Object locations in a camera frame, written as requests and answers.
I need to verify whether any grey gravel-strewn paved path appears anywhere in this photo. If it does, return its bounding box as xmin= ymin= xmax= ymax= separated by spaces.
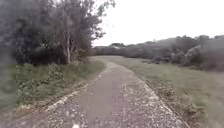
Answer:
xmin=6 ymin=61 xmax=190 ymax=128

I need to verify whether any row of trees and bushes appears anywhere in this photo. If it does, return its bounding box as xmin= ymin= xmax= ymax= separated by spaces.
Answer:
xmin=91 ymin=34 xmax=224 ymax=72

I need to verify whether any grass and weed verge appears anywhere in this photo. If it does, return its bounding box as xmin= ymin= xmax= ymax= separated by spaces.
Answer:
xmin=0 ymin=59 xmax=107 ymax=118

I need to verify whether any grass field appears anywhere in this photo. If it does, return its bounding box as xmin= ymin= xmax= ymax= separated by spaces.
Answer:
xmin=91 ymin=55 xmax=224 ymax=128

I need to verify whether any wood of tall trees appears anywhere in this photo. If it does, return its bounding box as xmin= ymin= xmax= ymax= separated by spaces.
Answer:
xmin=0 ymin=0 xmax=116 ymax=66

